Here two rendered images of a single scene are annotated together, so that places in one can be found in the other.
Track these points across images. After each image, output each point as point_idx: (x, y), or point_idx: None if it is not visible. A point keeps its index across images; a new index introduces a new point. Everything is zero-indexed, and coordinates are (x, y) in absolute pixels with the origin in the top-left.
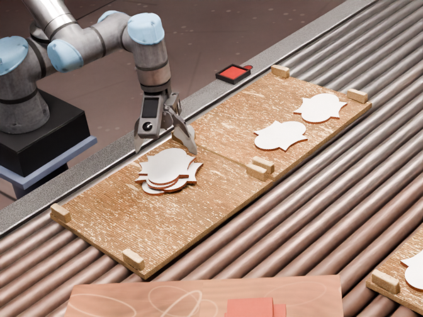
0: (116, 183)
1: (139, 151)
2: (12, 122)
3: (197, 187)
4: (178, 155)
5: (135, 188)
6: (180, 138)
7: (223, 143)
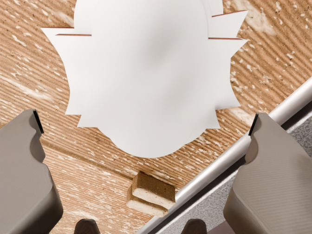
0: (303, 35)
1: (257, 112)
2: None
3: (45, 17)
4: (129, 130)
5: (243, 8)
6: (19, 163)
7: (69, 178)
